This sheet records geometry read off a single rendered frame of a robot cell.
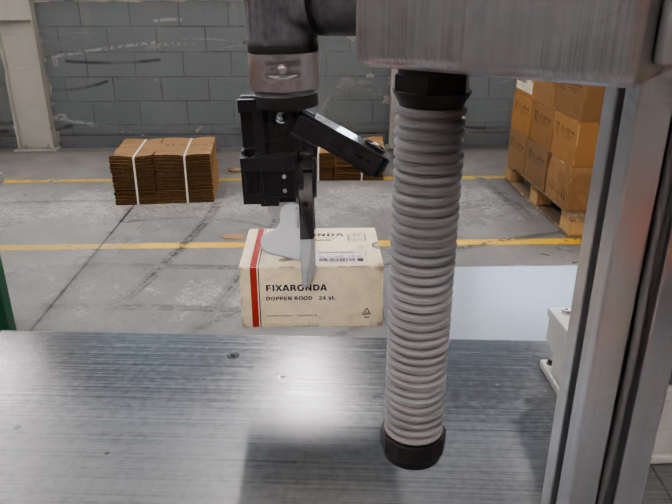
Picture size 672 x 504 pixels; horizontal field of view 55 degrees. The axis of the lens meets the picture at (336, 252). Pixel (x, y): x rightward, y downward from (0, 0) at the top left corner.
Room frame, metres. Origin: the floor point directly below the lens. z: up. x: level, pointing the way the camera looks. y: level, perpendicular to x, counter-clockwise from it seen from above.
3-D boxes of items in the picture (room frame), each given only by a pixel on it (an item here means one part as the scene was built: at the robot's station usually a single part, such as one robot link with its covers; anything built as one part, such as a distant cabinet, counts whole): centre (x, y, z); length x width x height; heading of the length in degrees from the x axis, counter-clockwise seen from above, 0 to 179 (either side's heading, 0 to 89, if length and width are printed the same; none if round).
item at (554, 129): (3.99, -1.67, 0.45); 1.20 x 0.84 x 0.89; 3
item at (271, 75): (0.71, 0.06, 1.22); 0.08 x 0.08 x 0.05
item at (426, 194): (0.28, -0.04, 1.18); 0.04 x 0.04 x 0.21
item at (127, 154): (4.25, 1.14, 0.16); 0.65 x 0.54 x 0.32; 96
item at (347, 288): (0.71, 0.03, 0.99); 0.16 x 0.12 x 0.07; 92
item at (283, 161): (0.71, 0.06, 1.14); 0.09 x 0.08 x 0.12; 92
